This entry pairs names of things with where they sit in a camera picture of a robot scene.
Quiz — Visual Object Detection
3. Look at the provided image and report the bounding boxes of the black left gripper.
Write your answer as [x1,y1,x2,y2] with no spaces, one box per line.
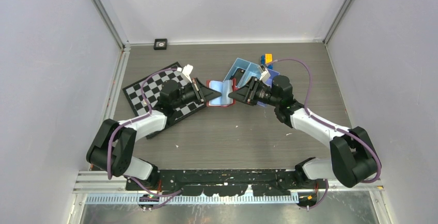
[173,78,221,109]

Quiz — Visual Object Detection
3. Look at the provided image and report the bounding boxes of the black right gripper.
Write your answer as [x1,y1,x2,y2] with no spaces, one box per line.
[228,76,280,107]

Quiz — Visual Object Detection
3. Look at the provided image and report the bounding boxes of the red leather card holder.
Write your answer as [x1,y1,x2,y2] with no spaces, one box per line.
[207,79,236,107]

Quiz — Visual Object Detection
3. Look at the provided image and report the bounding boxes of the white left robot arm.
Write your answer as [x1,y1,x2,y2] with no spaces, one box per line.
[86,78,222,190]

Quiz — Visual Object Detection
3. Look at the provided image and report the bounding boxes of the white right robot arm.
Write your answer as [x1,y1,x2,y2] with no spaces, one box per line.
[228,75,382,188]

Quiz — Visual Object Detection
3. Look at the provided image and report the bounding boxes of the black card in drawer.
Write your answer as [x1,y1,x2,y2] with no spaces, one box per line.
[231,68,245,85]

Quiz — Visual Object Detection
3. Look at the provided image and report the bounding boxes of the light blue left drawer box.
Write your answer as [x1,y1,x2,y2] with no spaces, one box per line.
[224,58,253,88]

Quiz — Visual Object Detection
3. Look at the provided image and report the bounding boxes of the light blue drawer box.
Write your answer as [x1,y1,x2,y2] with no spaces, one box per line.
[224,58,253,88]
[242,62,263,79]

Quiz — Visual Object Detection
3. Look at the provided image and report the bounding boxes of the light blue middle drawer box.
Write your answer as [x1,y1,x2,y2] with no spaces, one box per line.
[242,62,263,79]

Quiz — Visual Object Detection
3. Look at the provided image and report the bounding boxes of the purple drawer box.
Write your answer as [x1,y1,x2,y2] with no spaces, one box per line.
[257,74,279,107]

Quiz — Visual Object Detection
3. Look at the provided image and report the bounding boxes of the blue orange toy block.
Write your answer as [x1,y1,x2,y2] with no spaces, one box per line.
[260,54,273,69]

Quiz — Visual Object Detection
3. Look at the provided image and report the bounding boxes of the black white chessboard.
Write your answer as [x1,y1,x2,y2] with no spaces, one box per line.
[122,62,206,140]

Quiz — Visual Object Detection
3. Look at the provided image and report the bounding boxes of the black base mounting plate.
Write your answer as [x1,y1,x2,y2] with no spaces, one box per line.
[124,168,329,198]

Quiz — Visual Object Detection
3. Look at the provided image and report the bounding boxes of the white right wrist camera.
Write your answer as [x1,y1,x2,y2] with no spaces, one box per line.
[259,65,270,83]

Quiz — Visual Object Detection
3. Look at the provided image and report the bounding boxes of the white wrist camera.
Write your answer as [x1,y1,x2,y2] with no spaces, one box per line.
[177,64,194,83]
[259,65,270,83]

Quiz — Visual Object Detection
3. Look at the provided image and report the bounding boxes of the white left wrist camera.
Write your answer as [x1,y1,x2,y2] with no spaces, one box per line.
[177,64,194,83]

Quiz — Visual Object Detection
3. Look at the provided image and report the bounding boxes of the black square wall socket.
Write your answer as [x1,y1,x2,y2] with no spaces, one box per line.
[153,38,168,51]

